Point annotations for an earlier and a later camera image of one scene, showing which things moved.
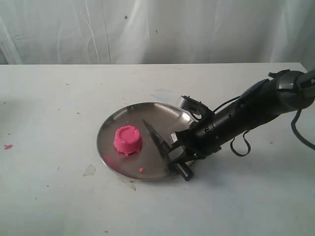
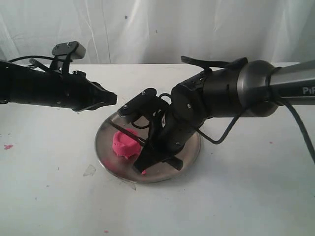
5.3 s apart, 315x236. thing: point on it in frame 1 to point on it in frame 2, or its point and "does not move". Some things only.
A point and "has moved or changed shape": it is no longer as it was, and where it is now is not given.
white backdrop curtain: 133,32 does not move
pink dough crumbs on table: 8,146 does not move
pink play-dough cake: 128,139 has moved or changed shape
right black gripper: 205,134 to 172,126
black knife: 184,168 has moved or changed shape
